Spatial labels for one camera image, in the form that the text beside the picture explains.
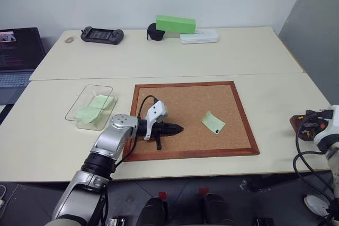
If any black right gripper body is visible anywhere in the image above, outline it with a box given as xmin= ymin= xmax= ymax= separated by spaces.
xmin=305 ymin=110 xmax=323 ymax=125

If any black table frame bar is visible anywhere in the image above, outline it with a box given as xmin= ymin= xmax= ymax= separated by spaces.
xmin=239 ymin=170 xmax=332 ymax=192

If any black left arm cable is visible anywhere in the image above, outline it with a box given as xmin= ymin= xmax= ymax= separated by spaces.
xmin=115 ymin=95 xmax=159 ymax=170

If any wood framed cork board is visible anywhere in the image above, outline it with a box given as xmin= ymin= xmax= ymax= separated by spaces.
xmin=122 ymin=80 xmax=261 ymax=162

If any black handheld game controller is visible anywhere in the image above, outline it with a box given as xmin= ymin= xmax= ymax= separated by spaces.
xmin=81 ymin=26 xmax=124 ymax=46

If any black round pouch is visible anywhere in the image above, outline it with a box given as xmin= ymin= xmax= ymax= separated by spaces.
xmin=146 ymin=23 xmax=166 ymax=41

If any white flat case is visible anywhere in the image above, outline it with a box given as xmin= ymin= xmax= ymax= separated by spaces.
xmin=180 ymin=29 xmax=220 ymax=44

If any white shoe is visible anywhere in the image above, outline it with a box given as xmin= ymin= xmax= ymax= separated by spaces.
xmin=304 ymin=194 xmax=331 ymax=216

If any white cable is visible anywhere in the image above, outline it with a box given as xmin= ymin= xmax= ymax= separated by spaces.
xmin=0 ymin=183 xmax=7 ymax=207

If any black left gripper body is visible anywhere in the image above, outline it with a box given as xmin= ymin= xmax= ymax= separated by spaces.
xmin=149 ymin=122 xmax=168 ymax=150

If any dark wooden tray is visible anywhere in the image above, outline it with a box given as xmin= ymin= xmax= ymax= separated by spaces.
xmin=290 ymin=114 xmax=326 ymax=142

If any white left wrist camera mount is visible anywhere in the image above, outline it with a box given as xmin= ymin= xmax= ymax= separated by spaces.
xmin=144 ymin=101 xmax=170 ymax=141

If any dark rounded shape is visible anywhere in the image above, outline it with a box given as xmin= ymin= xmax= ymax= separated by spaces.
xmin=137 ymin=196 xmax=168 ymax=226
xmin=203 ymin=193 xmax=234 ymax=226

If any dark grey laptop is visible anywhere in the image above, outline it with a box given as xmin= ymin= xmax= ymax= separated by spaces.
xmin=0 ymin=27 xmax=46 ymax=105

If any green sticky note with writing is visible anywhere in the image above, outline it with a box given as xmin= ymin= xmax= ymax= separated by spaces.
xmin=201 ymin=111 xmax=226 ymax=135

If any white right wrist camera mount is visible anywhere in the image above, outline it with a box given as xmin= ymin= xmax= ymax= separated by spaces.
xmin=313 ymin=105 xmax=339 ymax=153

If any green rectangular box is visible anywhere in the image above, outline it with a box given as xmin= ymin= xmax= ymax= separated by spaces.
xmin=155 ymin=15 xmax=197 ymax=35

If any clear plastic box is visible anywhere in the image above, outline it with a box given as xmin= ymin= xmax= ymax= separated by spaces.
xmin=65 ymin=85 xmax=114 ymax=125

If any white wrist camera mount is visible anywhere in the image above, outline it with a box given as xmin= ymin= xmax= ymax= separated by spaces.
xmin=144 ymin=101 xmax=170 ymax=141
xmin=313 ymin=105 xmax=339 ymax=153

